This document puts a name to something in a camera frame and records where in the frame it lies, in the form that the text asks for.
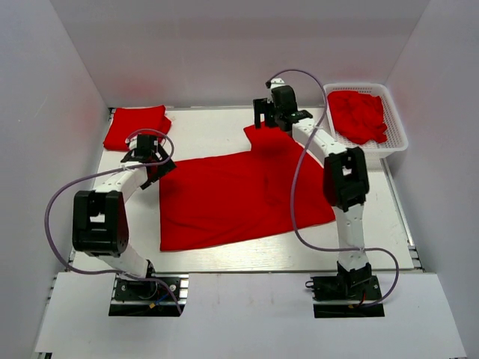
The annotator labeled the red t shirt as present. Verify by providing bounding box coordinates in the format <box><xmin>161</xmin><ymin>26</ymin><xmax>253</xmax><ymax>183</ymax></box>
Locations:
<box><xmin>159</xmin><ymin>126</ymin><xmax>335</xmax><ymax>251</ymax></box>
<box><xmin>103</xmin><ymin>105</ymin><xmax>172</xmax><ymax>152</ymax></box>

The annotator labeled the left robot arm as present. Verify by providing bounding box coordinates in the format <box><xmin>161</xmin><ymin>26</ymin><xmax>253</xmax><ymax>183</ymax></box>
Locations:
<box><xmin>73</xmin><ymin>129</ymin><xmax>176</xmax><ymax>298</ymax></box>

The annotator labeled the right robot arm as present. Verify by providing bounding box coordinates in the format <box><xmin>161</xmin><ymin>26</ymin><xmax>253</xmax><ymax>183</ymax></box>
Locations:
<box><xmin>253</xmin><ymin>78</ymin><xmax>372</xmax><ymax>300</ymax></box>

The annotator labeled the red shirts pile in basket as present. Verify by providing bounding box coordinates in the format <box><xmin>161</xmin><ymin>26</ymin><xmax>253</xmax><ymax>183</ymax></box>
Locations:
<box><xmin>328</xmin><ymin>90</ymin><xmax>388</xmax><ymax>145</ymax></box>

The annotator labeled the folded red t shirt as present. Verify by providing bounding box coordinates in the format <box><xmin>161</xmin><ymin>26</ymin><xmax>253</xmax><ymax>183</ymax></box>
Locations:
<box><xmin>103</xmin><ymin>105</ymin><xmax>172</xmax><ymax>152</ymax></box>

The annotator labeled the white plastic basket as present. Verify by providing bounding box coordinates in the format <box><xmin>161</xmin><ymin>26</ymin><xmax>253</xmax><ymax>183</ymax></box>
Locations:
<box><xmin>325</xmin><ymin>82</ymin><xmax>408</xmax><ymax>160</ymax></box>

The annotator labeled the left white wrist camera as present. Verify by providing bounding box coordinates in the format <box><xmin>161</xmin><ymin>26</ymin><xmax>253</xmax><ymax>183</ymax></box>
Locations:
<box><xmin>126</xmin><ymin>136</ymin><xmax>138</xmax><ymax>150</ymax></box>

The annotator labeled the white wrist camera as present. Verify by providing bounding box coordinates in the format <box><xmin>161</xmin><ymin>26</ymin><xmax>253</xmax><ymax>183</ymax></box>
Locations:
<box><xmin>126</xmin><ymin>136</ymin><xmax>138</xmax><ymax>150</ymax></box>
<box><xmin>265</xmin><ymin>78</ymin><xmax>286</xmax><ymax>90</ymax></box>

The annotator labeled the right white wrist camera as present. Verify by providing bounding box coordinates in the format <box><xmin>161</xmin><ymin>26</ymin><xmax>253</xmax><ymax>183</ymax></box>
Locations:
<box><xmin>265</xmin><ymin>78</ymin><xmax>286</xmax><ymax>90</ymax></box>

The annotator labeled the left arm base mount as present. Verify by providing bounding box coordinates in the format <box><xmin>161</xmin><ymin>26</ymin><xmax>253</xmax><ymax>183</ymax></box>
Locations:
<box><xmin>109</xmin><ymin>274</ymin><xmax>189</xmax><ymax>318</ymax></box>

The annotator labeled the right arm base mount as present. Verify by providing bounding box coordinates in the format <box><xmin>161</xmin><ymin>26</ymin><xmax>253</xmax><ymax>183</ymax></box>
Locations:
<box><xmin>305</xmin><ymin>276</ymin><xmax>385</xmax><ymax>319</ymax></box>

